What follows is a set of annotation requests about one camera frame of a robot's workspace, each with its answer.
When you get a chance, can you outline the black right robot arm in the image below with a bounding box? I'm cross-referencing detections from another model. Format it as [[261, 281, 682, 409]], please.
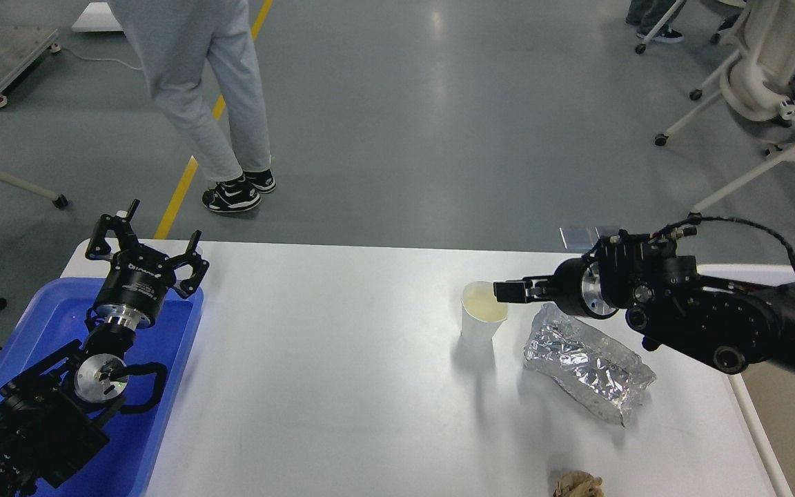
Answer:
[[493, 215, 795, 375]]

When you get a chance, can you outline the crumpled aluminium foil pack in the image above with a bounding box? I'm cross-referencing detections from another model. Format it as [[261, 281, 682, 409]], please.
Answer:
[[522, 302, 657, 427]]

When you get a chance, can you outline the white paper cup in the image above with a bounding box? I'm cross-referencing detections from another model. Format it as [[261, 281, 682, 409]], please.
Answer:
[[460, 281, 509, 344]]

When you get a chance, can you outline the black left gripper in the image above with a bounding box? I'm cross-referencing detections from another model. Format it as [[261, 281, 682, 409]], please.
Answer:
[[85, 200, 210, 329]]

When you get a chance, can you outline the left metal floor plate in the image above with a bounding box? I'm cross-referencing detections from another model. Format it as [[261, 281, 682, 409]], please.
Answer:
[[560, 226, 596, 253]]

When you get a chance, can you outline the person in grey trousers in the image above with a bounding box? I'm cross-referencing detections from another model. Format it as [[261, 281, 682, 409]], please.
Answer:
[[108, 1, 277, 214]]

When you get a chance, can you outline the metal floor plate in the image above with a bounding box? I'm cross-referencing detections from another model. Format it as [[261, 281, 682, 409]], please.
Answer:
[[594, 226, 629, 245], [560, 226, 596, 253]]

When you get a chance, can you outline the crumpled brown paper ball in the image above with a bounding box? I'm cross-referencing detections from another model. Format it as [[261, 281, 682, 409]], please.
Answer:
[[552, 471, 605, 497]]

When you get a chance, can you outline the right metal floor plate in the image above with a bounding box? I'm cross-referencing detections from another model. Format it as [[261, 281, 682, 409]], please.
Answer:
[[594, 226, 629, 245]]

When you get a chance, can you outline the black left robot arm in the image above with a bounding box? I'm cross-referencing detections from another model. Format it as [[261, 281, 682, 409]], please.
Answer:
[[0, 200, 209, 496]]

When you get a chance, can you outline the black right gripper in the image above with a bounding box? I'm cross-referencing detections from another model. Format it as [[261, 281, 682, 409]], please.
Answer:
[[494, 258, 618, 319]]

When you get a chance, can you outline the white office chair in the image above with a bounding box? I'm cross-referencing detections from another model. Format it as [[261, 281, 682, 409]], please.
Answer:
[[654, 1, 795, 218]]

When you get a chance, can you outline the blue plastic tray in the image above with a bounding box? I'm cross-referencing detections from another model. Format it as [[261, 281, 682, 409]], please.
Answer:
[[0, 277, 204, 497]]

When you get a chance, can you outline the white foam board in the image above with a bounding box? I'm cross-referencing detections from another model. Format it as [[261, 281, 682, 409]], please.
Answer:
[[70, 2, 123, 32]]

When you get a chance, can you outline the seated person far right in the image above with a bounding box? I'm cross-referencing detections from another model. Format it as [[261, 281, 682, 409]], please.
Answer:
[[625, 0, 687, 44]]

